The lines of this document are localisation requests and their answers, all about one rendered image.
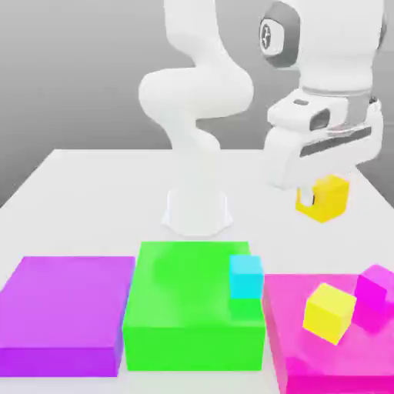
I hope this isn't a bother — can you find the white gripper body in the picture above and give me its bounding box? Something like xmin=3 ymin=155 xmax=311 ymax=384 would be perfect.
xmin=261 ymin=100 xmax=385 ymax=191

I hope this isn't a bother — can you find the small dark yellow cube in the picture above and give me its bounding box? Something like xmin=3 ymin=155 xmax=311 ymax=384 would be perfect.
xmin=295 ymin=174 xmax=351 ymax=224

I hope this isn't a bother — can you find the small magenta cube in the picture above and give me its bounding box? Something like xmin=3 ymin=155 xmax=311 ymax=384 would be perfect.
xmin=351 ymin=263 xmax=394 ymax=336

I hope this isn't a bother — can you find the small cyan cube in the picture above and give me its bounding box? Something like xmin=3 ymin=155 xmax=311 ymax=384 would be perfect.
xmin=229 ymin=254 xmax=265 ymax=300

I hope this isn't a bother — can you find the large pink box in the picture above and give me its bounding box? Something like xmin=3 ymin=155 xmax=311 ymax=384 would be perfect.
xmin=262 ymin=272 xmax=394 ymax=394

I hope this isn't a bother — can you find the large green box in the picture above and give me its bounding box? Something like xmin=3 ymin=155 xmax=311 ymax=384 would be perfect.
xmin=122 ymin=240 xmax=268 ymax=372

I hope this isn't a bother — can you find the large purple box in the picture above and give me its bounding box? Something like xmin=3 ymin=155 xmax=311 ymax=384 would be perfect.
xmin=0 ymin=255 xmax=137 ymax=379

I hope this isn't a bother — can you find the small light yellow cube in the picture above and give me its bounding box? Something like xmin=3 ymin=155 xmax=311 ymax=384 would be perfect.
xmin=302 ymin=282 xmax=358 ymax=346

